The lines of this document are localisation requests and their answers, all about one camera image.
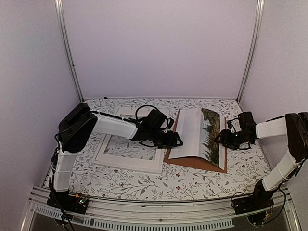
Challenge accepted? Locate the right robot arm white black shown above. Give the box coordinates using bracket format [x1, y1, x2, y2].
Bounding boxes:
[214, 112, 308, 210]

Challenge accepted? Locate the brown frame backing board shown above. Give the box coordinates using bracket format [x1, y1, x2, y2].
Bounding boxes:
[163, 109, 228, 174]

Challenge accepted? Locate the right aluminium corner post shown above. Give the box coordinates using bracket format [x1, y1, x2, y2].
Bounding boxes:
[236, 0, 265, 104]

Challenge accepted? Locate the white picture frame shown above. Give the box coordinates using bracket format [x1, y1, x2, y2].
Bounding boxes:
[91, 107, 165, 174]

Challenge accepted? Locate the floral patterned table mat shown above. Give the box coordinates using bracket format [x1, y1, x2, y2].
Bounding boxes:
[69, 99, 270, 201]

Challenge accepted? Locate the left black cable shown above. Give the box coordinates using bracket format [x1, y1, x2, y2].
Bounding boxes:
[49, 178, 77, 231]

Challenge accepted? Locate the landscape photo print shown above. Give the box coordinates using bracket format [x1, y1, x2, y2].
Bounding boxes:
[167, 108, 222, 168]

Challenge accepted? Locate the black cable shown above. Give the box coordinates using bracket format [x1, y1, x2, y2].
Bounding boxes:
[232, 187, 287, 223]
[49, 178, 77, 231]

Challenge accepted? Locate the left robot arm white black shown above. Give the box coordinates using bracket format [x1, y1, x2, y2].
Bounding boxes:
[49, 103, 183, 209]

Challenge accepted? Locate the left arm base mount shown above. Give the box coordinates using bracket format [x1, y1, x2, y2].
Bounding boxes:
[47, 191, 89, 215]

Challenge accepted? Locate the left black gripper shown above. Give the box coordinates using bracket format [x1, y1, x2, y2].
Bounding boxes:
[148, 128, 183, 149]

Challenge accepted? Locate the aluminium corner post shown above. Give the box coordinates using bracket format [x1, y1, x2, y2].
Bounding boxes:
[236, 0, 265, 104]
[54, 0, 84, 102]

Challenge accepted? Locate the left aluminium corner post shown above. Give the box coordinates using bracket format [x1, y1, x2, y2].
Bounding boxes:
[54, 0, 84, 102]

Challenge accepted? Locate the front aluminium rail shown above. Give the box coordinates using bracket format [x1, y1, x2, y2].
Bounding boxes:
[21, 186, 303, 231]

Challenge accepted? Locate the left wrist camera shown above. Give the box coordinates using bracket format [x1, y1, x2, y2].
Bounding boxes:
[167, 118, 175, 129]

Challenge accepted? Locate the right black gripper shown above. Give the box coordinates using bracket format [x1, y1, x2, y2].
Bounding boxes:
[214, 129, 250, 151]

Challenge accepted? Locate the right black cable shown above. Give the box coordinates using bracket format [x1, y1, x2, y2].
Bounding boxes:
[232, 187, 287, 223]

